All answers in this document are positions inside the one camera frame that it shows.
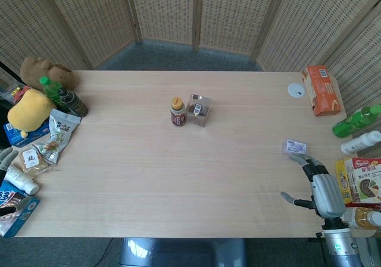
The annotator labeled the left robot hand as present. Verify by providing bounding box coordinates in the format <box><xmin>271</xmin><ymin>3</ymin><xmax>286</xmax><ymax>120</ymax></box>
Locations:
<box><xmin>0</xmin><ymin>147</ymin><xmax>19</xmax><ymax>184</ymax></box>

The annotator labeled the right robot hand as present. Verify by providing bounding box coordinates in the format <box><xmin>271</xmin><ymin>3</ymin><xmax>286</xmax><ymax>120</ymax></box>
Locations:
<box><xmin>280</xmin><ymin>155</ymin><xmax>346</xmax><ymax>219</ymax></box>

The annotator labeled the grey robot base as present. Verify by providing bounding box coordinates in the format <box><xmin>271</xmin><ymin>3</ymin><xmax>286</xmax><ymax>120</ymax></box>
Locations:
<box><xmin>118</xmin><ymin>237</ymin><xmax>248</xmax><ymax>267</ymax></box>

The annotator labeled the small brown drink bottle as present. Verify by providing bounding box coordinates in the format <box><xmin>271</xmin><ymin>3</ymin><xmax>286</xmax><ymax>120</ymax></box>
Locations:
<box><xmin>170</xmin><ymin>96</ymin><xmax>188</xmax><ymax>128</ymax></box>

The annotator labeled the white lotion bottle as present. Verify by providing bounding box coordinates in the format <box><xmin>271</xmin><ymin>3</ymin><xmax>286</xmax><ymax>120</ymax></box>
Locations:
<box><xmin>4</xmin><ymin>165</ymin><xmax>40</xmax><ymax>196</ymax></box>

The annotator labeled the small brown snack pack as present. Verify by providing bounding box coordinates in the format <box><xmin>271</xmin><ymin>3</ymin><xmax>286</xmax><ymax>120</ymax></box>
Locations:
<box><xmin>18</xmin><ymin>148</ymin><xmax>49</xmax><ymax>172</ymax></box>

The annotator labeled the blue tissue box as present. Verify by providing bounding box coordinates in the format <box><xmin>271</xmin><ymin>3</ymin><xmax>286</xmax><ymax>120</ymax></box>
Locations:
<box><xmin>3</xmin><ymin>120</ymin><xmax>51</xmax><ymax>147</ymax></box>

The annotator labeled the red yellow cereal box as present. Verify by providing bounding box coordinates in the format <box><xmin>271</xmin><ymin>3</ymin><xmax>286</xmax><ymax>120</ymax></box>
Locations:
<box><xmin>335</xmin><ymin>157</ymin><xmax>381</xmax><ymax>210</ymax></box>

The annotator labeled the yellow juice bottle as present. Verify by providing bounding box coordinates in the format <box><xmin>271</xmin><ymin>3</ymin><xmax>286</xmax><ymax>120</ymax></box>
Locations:
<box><xmin>341</xmin><ymin>206</ymin><xmax>381</xmax><ymax>231</ymax></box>

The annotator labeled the blue cookie box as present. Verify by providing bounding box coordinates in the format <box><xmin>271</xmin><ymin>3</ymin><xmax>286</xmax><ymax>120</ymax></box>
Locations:
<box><xmin>0</xmin><ymin>180</ymin><xmax>40</xmax><ymax>238</ymax></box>

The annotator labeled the yellow plush toy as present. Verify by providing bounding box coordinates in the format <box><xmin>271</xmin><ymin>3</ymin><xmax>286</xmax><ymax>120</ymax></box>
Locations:
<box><xmin>7</xmin><ymin>89</ymin><xmax>55</xmax><ymax>139</ymax></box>

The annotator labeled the small blue-white packet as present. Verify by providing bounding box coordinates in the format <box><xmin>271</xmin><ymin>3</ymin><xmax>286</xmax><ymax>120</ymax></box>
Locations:
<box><xmin>282</xmin><ymin>139</ymin><xmax>309</xmax><ymax>155</ymax></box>

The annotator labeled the silver snack bag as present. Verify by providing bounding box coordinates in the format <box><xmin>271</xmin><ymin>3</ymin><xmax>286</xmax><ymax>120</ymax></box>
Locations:
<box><xmin>32</xmin><ymin>108</ymin><xmax>82</xmax><ymax>164</ymax></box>

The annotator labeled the white drink bottle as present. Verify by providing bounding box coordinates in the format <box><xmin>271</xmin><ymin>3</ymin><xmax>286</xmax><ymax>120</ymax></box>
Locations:
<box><xmin>340</xmin><ymin>130</ymin><xmax>381</xmax><ymax>155</ymax></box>

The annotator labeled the red snack packet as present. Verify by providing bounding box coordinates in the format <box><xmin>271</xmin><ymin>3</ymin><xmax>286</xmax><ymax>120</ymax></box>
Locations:
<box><xmin>8</xmin><ymin>85</ymin><xmax>32</xmax><ymax>103</ymax></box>

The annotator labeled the green tea bottle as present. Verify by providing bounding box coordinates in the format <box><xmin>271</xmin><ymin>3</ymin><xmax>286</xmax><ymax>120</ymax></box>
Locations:
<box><xmin>332</xmin><ymin>105</ymin><xmax>381</xmax><ymax>138</ymax></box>

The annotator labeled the green soda bottle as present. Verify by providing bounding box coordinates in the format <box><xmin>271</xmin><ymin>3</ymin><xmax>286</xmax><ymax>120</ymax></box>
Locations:
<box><xmin>39</xmin><ymin>76</ymin><xmax>64</xmax><ymax>111</ymax></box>

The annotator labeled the dark glass bottle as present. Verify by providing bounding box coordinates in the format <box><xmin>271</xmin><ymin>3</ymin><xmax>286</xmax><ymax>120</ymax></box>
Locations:
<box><xmin>57</xmin><ymin>87</ymin><xmax>89</xmax><ymax>118</ymax></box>

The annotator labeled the brown plush toy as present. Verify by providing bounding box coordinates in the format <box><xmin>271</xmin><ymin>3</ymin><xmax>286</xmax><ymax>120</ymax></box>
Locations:
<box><xmin>20</xmin><ymin>56</ymin><xmax>76</xmax><ymax>91</ymax></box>

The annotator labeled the orange biscuit box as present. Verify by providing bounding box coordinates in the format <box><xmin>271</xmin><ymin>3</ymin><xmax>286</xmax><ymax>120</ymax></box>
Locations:
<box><xmin>301</xmin><ymin>65</ymin><xmax>342</xmax><ymax>117</ymax></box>

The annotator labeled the white table grommet cap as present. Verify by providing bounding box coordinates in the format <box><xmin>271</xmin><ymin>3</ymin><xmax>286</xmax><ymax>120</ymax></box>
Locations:
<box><xmin>287</xmin><ymin>83</ymin><xmax>305</xmax><ymax>99</ymax></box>

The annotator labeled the clear plastic snack box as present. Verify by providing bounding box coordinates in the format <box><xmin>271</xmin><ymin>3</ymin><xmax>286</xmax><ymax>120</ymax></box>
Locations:
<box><xmin>186</xmin><ymin>93</ymin><xmax>213</xmax><ymax>128</ymax></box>

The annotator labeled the folding bamboo screen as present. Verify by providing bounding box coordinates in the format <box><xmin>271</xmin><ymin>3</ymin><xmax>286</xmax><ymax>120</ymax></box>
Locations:
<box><xmin>0</xmin><ymin>0</ymin><xmax>381</xmax><ymax>161</ymax></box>

